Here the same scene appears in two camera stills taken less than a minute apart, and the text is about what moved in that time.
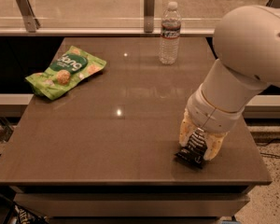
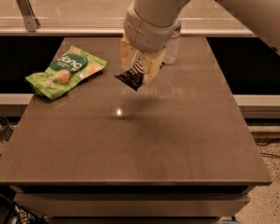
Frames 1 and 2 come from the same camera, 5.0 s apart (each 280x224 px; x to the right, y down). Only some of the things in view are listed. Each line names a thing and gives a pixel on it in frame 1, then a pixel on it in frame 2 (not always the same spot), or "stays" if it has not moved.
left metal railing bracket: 32,23 stays
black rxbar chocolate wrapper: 193,154 → 133,77
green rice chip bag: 67,69 stays
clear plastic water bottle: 170,35 stays
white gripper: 212,115 → 146,35
